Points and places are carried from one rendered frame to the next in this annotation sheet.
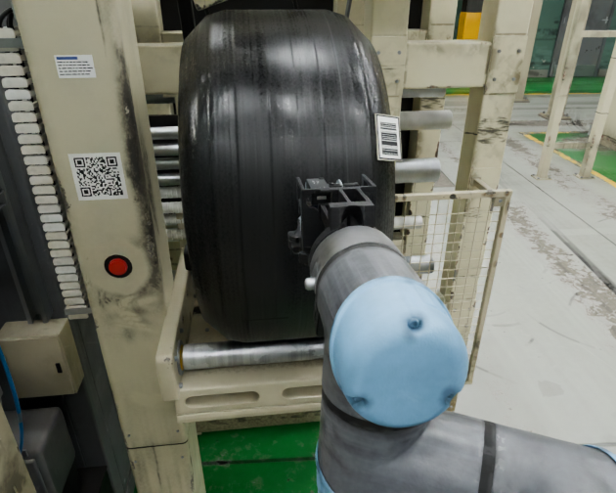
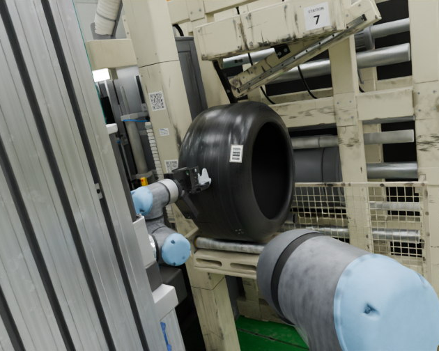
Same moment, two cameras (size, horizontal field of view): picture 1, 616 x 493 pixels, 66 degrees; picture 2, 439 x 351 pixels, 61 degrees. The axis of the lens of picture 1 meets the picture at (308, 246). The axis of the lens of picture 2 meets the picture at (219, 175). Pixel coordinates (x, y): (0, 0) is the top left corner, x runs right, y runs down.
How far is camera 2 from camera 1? 0.95 m
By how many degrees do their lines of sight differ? 40
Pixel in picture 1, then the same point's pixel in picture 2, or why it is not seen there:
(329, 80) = (219, 133)
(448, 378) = (139, 205)
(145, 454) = (197, 291)
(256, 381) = (220, 257)
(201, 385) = (201, 254)
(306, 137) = (207, 154)
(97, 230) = not seen: hidden behind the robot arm
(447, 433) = (154, 225)
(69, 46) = (162, 125)
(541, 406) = not seen: outside the picture
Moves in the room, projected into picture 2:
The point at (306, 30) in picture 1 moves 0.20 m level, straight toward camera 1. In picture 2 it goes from (223, 114) to (186, 127)
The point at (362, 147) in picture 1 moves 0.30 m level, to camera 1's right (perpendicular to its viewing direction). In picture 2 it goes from (224, 157) to (305, 156)
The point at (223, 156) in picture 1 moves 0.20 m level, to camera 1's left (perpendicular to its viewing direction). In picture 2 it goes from (183, 160) to (148, 161)
